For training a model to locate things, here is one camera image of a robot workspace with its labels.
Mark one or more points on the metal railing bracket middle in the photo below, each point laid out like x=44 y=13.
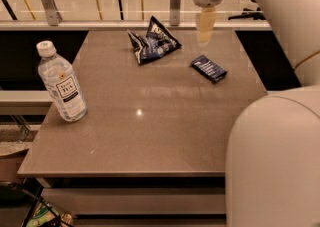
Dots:
x=174 y=12

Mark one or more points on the metal railing bracket left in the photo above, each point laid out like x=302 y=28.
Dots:
x=53 y=16

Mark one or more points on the small blue snack packet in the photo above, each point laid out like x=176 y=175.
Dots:
x=208 y=68

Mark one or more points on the clear plastic water bottle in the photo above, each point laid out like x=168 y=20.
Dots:
x=61 y=82

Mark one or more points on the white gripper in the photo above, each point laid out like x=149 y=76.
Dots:
x=208 y=17

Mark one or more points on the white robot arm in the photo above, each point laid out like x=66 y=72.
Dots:
x=272 y=169

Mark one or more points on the metal railing bracket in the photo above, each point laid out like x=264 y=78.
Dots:
x=174 y=12
x=53 y=16

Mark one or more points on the blue chip bag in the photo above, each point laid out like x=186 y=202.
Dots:
x=157 y=43

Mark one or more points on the green snack bag on floor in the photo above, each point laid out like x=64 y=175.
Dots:
x=45 y=215

